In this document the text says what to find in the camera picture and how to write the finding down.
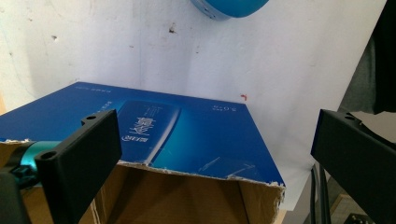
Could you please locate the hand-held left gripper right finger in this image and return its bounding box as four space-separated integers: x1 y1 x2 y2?
310 108 396 224

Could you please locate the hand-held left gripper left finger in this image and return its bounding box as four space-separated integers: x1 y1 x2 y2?
35 109 123 224

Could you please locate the blue cardboard box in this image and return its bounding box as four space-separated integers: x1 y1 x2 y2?
0 81 286 224

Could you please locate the dark curtain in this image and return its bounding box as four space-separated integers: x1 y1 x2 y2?
337 0 396 115

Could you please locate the blue round container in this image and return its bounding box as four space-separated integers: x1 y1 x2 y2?
190 0 271 21

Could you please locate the black cable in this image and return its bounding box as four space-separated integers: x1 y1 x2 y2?
309 164 319 224
318 166 332 224

